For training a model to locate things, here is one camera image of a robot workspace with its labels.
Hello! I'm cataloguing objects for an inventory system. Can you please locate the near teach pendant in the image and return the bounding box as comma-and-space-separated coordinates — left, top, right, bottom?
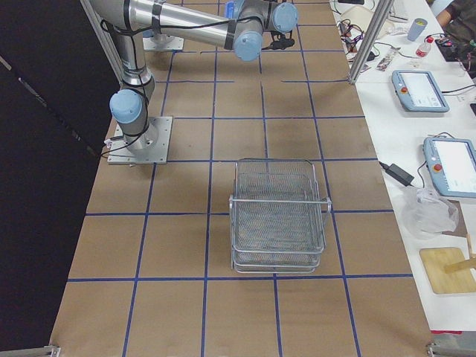
422, 137, 475, 199

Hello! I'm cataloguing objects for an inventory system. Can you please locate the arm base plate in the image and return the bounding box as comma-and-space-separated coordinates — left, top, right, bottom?
143, 34, 184, 52
106, 116, 173, 164

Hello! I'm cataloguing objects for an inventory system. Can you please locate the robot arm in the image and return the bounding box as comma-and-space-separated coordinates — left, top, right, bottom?
91, 1, 298, 164

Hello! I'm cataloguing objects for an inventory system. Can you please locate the teach pendant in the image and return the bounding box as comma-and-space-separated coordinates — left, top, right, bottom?
422, 137, 475, 199
391, 70, 450, 113

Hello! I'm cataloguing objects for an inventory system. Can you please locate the black power adapter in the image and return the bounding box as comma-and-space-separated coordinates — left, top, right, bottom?
379, 161, 414, 187

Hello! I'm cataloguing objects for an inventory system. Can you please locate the far teach pendant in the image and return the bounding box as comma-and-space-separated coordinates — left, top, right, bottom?
391, 70, 450, 113

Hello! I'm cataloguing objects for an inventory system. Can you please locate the light blue cup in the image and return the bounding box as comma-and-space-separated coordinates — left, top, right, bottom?
407, 18, 428, 42

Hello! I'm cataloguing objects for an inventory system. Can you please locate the aluminium frame post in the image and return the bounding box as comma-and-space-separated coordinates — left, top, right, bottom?
342, 0, 394, 84

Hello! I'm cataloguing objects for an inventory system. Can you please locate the wooden cutting board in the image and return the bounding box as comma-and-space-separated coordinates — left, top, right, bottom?
419, 247, 475, 295

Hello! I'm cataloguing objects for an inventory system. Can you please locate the clear plastic bag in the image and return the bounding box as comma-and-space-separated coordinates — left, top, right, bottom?
401, 187, 459, 238

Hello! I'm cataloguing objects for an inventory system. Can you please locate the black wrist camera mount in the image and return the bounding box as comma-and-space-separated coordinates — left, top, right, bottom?
267, 31, 295, 51

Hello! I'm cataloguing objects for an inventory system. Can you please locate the red capped plastic bottle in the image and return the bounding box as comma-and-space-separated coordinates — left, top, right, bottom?
415, 36, 434, 60

